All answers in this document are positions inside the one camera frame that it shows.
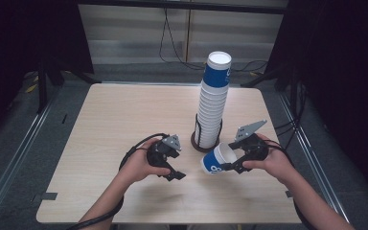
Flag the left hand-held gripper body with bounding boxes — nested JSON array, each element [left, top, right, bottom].
[[146, 133, 183, 169]]

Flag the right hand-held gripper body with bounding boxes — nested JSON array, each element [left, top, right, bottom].
[[228, 119, 269, 164]]

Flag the dark wire cup holder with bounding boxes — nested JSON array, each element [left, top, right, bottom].
[[190, 113, 223, 153]]

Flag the blue white paper cup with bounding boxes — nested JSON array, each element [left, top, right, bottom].
[[199, 142, 239, 176]]

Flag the stack of nested paper cups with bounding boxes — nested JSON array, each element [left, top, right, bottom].
[[194, 51, 233, 150]]

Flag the person's left hand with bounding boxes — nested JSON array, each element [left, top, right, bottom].
[[117, 137, 172, 185]]

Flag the person's right hand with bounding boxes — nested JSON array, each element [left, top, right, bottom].
[[241, 132, 297, 185]]

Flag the black stand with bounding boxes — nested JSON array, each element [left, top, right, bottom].
[[35, 56, 94, 113], [240, 61, 301, 91]]

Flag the black curtain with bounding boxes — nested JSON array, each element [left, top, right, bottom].
[[264, 0, 368, 199], [0, 0, 94, 142]]

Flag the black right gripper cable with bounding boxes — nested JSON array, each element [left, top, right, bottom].
[[263, 138, 318, 230]]

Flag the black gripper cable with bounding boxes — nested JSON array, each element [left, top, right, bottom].
[[66, 132, 171, 230], [263, 138, 318, 230]]

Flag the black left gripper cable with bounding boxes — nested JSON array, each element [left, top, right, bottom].
[[66, 132, 171, 230]]

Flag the black floor cables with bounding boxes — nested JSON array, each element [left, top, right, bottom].
[[273, 80, 306, 152]]

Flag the metal floor rail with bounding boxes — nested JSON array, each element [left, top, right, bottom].
[[0, 95, 57, 222], [277, 90, 354, 224]]

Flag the black wall cable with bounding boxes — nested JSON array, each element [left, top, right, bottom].
[[158, 8, 269, 73]]

